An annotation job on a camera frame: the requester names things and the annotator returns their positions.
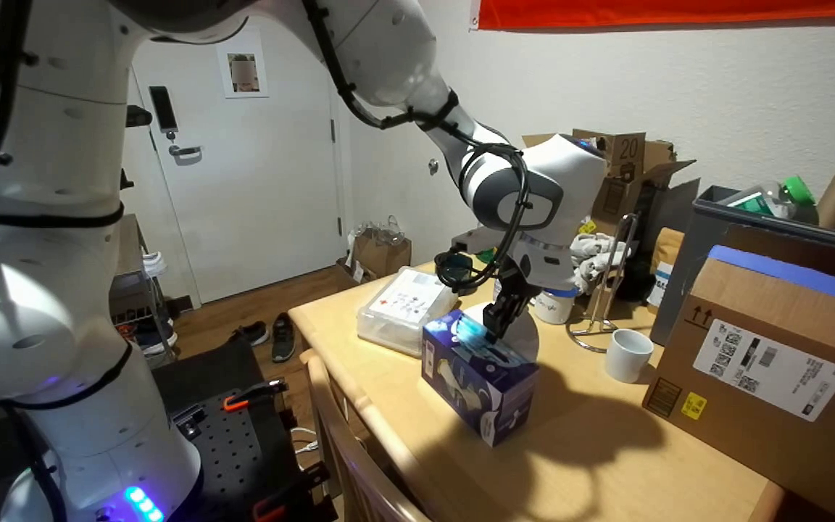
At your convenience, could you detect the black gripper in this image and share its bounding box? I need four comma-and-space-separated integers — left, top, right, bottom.
477, 259, 538, 343

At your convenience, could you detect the purple packet box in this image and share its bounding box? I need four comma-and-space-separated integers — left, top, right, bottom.
419, 300, 545, 451

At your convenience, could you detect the small brown cardboard box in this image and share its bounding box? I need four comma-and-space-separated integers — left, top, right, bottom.
354, 226, 413, 284

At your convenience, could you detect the open brown cardboard box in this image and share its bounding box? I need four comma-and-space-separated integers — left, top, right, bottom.
518, 127, 702, 252

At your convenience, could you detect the large labelled cardboard box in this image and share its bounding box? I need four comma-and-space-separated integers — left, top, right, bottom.
641, 245, 835, 519

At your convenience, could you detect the white mug with blue inside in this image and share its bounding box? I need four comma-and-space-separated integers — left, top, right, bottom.
527, 284, 582, 329

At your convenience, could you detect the dark cup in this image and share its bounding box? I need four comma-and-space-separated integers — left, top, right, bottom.
432, 248, 483, 296

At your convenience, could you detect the crumpled white cloth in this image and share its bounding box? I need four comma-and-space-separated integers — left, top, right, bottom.
570, 229, 628, 293

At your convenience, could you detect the small white cup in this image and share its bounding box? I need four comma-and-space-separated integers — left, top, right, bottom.
602, 329, 656, 387

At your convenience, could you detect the small tan carton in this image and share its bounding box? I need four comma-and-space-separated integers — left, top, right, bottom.
650, 226, 686, 312

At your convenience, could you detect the wooden slatted rack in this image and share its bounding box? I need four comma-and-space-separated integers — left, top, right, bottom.
297, 348, 428, 522

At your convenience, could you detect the dark grey bin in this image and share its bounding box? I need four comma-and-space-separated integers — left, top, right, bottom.
650, 184, 835, 348

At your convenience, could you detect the black shoe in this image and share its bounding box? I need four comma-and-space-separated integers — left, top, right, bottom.
232, 319, 271, 348
269, 312, 297, 367

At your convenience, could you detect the red and black clamp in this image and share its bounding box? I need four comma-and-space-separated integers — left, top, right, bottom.
221, 377, 286, 419

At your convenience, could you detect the white door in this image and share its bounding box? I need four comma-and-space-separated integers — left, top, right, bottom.
124, 27, 354, 306

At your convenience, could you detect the green item in bin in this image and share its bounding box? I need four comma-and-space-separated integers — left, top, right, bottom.
776, 175, 821, 213

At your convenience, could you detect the small picture on door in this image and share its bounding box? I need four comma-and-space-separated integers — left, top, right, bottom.
222, 49, 267, 100

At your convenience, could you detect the red banner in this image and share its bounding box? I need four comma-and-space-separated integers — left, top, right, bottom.
474, 0, 835, 36

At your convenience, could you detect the grey shelf cart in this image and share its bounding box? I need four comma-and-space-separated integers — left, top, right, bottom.
109, 214, 179, 361

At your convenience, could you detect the black door lock device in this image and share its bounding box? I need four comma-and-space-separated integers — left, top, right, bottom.
148, 85, 179, 145

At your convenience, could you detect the metal wire stand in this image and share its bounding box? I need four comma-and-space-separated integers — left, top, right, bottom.
563, 213, 643, 343

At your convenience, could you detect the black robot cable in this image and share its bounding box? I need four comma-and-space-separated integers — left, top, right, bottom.
297, 0, 534, 300

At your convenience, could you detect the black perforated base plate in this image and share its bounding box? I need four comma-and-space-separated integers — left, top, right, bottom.
151, 338, 334, 522

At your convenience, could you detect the silver door handle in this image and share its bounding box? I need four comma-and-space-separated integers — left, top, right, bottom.
166, 143, 205, 169

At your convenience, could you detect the black camera on mount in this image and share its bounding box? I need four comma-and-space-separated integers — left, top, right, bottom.
121, 100, 157, 193

